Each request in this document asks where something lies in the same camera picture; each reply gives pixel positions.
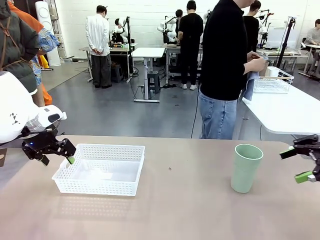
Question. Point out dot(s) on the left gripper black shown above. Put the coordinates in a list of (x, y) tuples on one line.
[(37, 146)]

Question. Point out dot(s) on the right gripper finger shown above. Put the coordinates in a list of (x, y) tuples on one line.
[(305, 145), (302, 178)]

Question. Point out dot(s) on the white perforated plastic basket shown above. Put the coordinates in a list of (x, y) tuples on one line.
[(100, 187)]

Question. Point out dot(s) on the light green cup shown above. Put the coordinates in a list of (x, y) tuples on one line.
[(245, 172)]

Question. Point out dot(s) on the blue cleaning cloth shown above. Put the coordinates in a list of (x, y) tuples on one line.
[(250, 86)]

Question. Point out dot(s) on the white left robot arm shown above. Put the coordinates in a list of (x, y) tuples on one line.
[(12, 105)]

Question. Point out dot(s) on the person's right forearm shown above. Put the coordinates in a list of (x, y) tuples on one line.
[(248, 68)]

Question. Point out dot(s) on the person's right hand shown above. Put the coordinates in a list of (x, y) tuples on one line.
[(259, 65)]

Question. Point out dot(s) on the person's left hand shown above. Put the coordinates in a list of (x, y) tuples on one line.
[(253, 56)]

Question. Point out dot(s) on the brown board corner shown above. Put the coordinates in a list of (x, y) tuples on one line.
[(3, 157)]

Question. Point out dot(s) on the orange garment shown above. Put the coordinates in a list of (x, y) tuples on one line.
[(46, 96)]

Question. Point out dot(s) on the white cup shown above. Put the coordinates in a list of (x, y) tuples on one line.
[(272, 71)]

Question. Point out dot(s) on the yellow floor sign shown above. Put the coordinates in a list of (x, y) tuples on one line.
[(44, 62)]

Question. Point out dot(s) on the long beige table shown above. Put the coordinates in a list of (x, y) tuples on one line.
[(287, 53)]

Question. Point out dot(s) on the white desk with legs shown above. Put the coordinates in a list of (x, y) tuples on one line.
[(312, 45)]

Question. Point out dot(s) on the dark plastic stool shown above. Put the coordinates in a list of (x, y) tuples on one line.
[(117, 72)]

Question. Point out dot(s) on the seated person in grey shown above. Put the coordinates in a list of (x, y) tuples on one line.
[(313, 35)]

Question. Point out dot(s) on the blue patterned garment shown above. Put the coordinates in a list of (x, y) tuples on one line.
[(47, 40)]

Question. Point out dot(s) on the dark green padded jacket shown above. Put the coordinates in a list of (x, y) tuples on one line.
[(15, 45)]

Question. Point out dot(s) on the grey plastic stool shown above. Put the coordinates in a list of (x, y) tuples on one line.
[(153, 80)]

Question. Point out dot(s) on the wooden-top work desk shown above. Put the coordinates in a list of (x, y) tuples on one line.
[(120, 49)]

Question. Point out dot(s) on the person in white shirt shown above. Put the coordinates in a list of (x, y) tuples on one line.
[(97, 37)]

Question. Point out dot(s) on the person in black shirt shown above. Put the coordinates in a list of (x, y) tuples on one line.
[(222, 50)]

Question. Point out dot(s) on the background person in black top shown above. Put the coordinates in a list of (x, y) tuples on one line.
[(252, 30)]

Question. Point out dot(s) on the white tower air conditioner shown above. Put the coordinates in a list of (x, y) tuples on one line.
[(47, 22)]

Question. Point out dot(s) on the white standing desk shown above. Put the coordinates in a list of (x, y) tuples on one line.
[(148, 52)]

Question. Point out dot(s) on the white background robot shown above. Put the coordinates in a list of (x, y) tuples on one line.
[(166, 26), (120, 27)]

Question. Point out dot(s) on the standing person in black clothes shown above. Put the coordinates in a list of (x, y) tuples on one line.
[(191, 37)]

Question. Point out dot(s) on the grey work desk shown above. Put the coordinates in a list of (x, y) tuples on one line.
[(172, 48)]

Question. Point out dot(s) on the dark-haired person behind desk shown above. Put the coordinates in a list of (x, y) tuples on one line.
[(179, 13)]

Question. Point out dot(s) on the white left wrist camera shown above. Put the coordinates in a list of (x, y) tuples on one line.
[(53, 116)]

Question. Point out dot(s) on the black camera tripod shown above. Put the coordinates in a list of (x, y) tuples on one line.
[(287, 37)]

